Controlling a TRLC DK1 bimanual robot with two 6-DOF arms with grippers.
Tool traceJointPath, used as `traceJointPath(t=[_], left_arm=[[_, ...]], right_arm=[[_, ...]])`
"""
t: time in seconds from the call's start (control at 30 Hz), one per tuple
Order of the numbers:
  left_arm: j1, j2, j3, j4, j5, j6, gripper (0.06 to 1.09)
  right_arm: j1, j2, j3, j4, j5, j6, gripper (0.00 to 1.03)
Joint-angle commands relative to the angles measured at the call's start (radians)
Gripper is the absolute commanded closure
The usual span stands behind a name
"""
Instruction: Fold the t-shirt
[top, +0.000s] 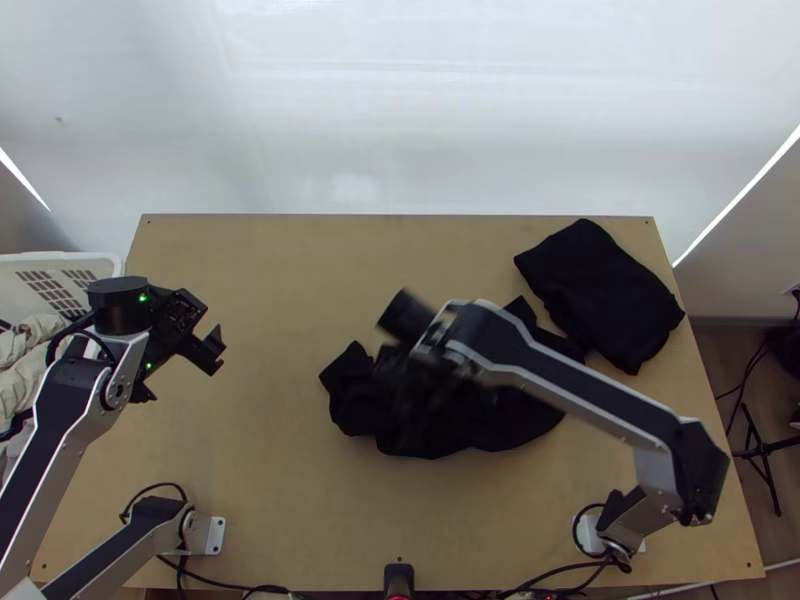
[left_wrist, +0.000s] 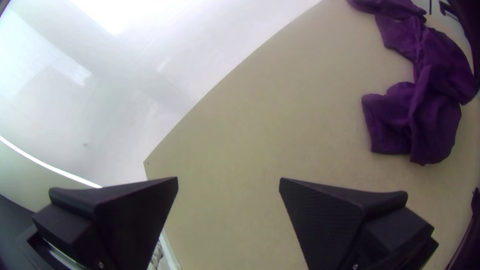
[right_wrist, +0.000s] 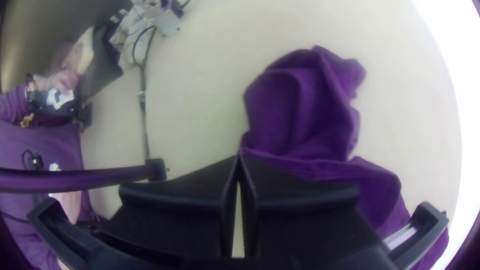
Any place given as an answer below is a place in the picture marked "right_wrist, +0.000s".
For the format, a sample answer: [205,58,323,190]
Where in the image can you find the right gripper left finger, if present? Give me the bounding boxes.
[91,155,240,264]

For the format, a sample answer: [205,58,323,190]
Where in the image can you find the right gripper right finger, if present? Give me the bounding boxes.
[238,154,388,264]

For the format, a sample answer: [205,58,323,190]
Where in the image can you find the dark t-shirt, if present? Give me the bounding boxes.
[238,44,450,270]

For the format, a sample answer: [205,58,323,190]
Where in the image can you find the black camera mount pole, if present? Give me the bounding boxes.
[0,158,169,195]

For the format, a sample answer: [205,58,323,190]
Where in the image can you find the black cable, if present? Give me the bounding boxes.
[131,25,158,68]

